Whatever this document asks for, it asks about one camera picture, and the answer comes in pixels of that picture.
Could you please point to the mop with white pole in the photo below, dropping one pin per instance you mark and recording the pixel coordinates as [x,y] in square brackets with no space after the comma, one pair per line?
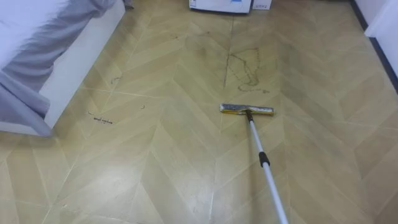
[267,175]

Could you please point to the small white box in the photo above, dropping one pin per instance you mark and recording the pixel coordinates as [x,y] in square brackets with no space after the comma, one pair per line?
[261,3]

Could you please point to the grey bed with white frame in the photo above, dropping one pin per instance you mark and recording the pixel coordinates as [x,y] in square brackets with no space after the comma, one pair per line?
[34,49]

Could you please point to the white appliance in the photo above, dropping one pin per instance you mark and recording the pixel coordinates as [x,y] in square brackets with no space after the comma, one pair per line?
[220,5]

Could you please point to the white cabinet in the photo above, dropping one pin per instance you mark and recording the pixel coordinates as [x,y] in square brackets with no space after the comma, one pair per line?
[384,28]

